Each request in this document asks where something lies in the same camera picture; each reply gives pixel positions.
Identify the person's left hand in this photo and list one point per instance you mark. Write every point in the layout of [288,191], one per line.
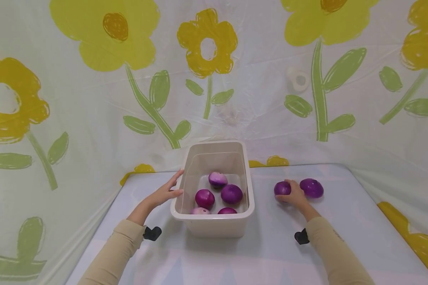
[161,194]

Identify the person's right hand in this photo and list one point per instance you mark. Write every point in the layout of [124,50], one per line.
[295,194]

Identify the person's left thumb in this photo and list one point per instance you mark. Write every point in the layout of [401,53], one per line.
[174,193]

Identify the person's left index finger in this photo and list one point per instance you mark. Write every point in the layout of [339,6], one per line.
[175,177]

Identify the person's right fingers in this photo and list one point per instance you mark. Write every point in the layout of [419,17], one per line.
[289,190]

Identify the beige plastic bin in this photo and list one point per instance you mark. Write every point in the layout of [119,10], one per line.
[214,221]

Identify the person's right forearm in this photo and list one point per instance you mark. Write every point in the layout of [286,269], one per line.
[333,247]

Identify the person's left forearm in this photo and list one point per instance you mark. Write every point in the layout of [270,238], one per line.
[126,237]

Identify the purple onion with white patch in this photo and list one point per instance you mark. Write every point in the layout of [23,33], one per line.
[218,179]
[200,211]

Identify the black wrist band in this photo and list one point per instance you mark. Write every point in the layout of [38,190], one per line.
[152,233]
[301,236]

